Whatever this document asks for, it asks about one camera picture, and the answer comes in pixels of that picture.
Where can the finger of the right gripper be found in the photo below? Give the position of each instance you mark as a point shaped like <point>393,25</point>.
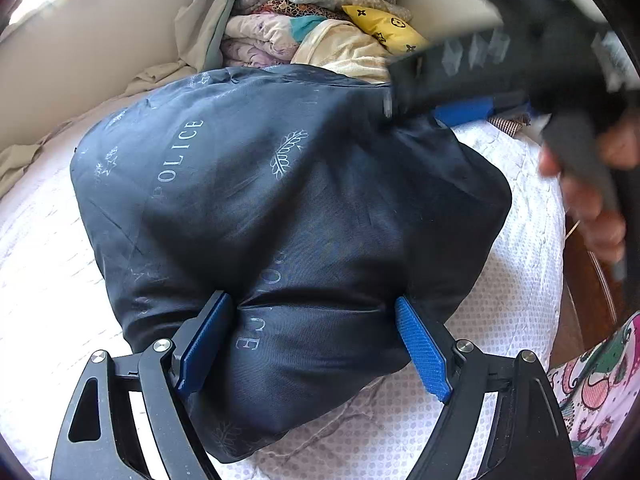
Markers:
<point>462,112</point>

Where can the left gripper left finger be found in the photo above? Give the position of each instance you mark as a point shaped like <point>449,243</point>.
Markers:
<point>170,371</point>

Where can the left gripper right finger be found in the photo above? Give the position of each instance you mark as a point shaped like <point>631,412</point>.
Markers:
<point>459,375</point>

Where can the black padded police jacket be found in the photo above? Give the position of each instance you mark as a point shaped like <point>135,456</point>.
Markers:
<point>290,190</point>

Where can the person's right hand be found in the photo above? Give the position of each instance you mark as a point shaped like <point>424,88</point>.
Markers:
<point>602,230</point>

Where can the yellow patterned pillow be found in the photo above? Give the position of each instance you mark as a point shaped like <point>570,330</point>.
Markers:
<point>391,32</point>

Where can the white quilted mattress cover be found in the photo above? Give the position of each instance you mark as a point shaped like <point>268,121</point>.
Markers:
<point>55,313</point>

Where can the cream folded blanket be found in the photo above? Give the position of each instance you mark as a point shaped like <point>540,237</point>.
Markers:
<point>342,48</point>

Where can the floral pink pyjama leg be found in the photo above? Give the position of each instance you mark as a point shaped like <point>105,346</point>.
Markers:
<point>596,392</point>

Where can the lilac floral folded quilt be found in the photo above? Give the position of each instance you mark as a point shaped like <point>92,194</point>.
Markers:
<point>265,39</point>

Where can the beige crumpled sheet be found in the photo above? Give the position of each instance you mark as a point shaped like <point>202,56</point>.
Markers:
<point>72,56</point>

